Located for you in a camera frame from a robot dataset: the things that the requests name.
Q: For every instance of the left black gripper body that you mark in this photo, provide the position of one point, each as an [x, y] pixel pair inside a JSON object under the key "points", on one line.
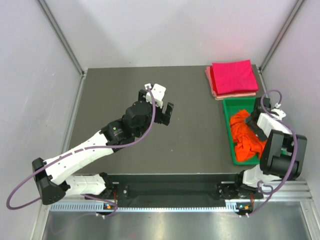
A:
{"points": [[144, 128]]}

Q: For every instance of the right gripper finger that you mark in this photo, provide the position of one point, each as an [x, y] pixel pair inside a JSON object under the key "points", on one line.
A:
{"points": [[251, 120], [259, 133]]}

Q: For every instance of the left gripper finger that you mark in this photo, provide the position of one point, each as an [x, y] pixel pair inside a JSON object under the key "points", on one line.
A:
{"points": [[142, 94], [161, 117]]}

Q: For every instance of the orange t shirt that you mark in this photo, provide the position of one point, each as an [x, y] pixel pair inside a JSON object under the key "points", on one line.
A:
{"points": [[247, 144]]}

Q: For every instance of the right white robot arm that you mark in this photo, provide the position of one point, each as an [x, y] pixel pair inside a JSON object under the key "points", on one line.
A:
{"points": [[282, 158]]}

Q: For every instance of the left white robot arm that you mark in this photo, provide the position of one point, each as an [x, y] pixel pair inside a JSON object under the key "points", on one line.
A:
{"points": [[55, 177]]}

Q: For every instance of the green plastic tray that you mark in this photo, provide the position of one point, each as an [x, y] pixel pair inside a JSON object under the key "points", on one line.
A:
{"points": [[231, 106]]}

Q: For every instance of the magenta folded t shirt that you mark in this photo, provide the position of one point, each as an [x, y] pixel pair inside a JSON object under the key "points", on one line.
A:
{"points": [[234, 77]]}

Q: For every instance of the red folded t shirt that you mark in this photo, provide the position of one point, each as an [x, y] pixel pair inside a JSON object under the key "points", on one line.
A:
{"points": [[213, 80]]}

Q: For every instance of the pink folded t shirt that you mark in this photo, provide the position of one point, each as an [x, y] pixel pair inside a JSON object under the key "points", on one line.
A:
{"points": [[226, 96]]}

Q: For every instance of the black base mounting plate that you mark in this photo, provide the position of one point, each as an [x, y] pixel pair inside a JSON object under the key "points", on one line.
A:
{"points": [[177, 190]]}

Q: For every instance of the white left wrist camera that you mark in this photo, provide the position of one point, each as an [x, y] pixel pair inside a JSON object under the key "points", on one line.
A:
{"points": [[158, 92]]}

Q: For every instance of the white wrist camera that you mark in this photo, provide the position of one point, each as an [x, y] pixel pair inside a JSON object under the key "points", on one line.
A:
{"points": [[158, 92], [277, 112]]}

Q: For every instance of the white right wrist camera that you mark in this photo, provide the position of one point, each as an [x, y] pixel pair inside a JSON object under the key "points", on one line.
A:
{"points": [[277, 112]]}

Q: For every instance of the grey slotted cable duct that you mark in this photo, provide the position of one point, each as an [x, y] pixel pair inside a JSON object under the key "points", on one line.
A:
{"points": [[103, 207]]}

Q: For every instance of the right aluminium frame post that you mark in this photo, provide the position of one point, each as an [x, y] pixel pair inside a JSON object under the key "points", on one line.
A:
{"points": [[298, 5]]}

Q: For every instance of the aluminium frame post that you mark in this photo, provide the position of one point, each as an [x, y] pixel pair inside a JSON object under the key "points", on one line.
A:
{"points": [[60, 35], [298, 5]]}

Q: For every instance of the left aluminium frame post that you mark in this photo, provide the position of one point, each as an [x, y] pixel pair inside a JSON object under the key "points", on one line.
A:
{"points": [[60, 35]]}

